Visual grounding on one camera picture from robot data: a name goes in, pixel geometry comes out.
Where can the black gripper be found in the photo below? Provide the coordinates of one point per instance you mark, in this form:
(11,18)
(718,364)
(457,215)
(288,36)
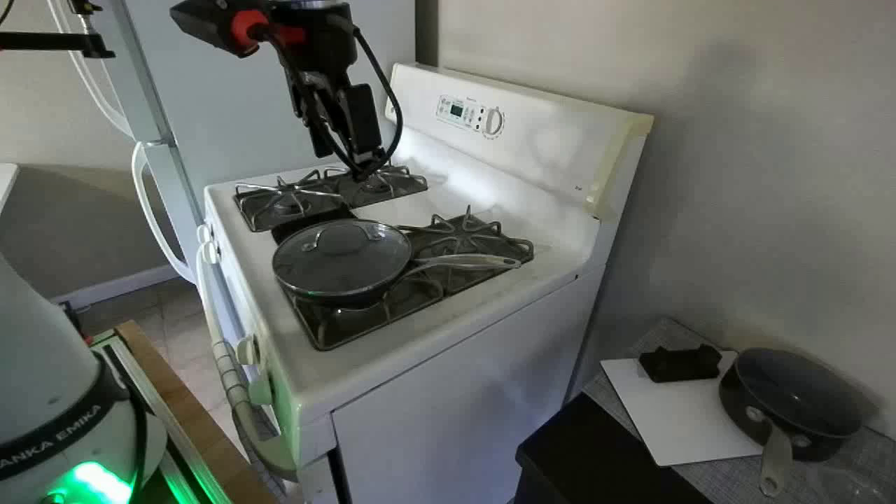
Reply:
(323,64)

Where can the round glass pan lid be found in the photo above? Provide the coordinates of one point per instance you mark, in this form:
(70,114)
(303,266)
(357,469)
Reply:
(338,254)

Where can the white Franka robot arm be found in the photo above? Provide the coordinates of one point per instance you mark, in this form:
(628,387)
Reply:
(37,373)

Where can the white gas stove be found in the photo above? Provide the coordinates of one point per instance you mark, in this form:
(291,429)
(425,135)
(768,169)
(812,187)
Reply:
(449,410)

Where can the white refrigerator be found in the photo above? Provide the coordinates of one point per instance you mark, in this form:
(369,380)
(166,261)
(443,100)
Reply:
(212,113)

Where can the wooden board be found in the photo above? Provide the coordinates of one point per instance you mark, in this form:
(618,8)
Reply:
(190,420)

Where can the small black rectangular block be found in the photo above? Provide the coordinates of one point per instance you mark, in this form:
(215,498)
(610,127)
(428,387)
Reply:
(677,364)

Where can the black box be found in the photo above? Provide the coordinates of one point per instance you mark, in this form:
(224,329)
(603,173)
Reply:
(589,457)

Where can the white cutting board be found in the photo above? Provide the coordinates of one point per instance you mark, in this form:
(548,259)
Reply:
(681,420)

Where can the black red wrist camera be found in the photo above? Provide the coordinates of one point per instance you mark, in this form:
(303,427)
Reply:
(252,29)

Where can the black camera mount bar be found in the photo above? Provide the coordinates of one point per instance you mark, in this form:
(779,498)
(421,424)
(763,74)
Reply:
(50,43)

